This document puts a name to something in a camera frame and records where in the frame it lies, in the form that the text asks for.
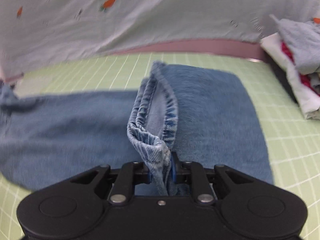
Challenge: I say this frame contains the blue denim jeans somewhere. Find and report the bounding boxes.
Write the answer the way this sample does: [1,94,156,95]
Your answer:
[1,61,273,196]

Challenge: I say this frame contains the green grid bed sheet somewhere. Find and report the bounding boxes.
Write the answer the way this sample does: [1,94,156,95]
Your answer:
[16,53,319,239]

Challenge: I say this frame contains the dark grey folded garment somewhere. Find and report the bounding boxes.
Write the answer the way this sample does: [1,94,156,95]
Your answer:
[265,53,298,104]

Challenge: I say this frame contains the white folded garment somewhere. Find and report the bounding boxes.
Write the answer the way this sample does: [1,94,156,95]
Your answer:
[260,33,319,120]

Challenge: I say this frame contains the pink headboard panel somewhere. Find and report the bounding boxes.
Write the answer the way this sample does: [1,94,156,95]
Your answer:
[0,38,267,83]

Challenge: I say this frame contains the red knitted garment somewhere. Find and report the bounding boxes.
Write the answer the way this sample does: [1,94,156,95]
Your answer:
[280,42,316,91]

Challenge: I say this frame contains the grey carrot print sheet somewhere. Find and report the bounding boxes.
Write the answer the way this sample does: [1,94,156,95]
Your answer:
[1,0,319,77]

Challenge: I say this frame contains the grey folded sweatshirt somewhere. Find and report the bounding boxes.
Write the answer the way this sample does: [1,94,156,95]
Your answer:
[270,14,319,75]

